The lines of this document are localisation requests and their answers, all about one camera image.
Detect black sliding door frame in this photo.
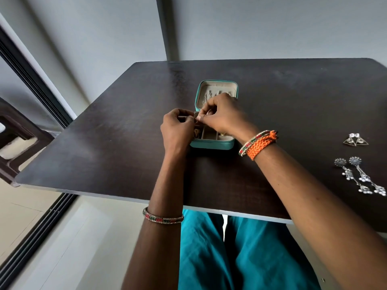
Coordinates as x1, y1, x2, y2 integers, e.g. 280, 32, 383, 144
0, 26, 77, 290

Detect person's left hand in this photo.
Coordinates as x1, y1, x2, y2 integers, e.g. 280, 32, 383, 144
160, 108, 196, 155

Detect red green beaded bangle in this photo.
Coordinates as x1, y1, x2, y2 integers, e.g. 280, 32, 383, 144
143, 207, 184, 224
238, 130, 270, 157

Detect long silver dangle earring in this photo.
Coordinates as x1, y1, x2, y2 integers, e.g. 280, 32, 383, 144
349, 156, 387, 197
334, 158, 374, 195

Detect orange braided bracelet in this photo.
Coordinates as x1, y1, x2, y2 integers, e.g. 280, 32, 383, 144
246, 130, 279, 161

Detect person's right hand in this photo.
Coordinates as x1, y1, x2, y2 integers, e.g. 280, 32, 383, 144
196, 93, 258, 143

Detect person's right forearm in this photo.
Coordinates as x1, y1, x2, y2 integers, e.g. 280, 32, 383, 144
239, 132, 387, 290

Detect silver chains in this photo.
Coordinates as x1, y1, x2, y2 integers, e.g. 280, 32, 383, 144
201, 89, 234, 104

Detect person's left forearm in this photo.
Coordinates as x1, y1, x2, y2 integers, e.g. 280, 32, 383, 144
121, 148, 188, 290

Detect teal jewelry box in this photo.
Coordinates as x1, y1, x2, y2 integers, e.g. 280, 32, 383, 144
189, 80, 239, 151

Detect dark brown plastic chair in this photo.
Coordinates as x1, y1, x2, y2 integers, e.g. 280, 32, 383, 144
0, 97, 55, 188

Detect teal trousers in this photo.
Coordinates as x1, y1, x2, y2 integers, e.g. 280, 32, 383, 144
178, 208, 321, 290

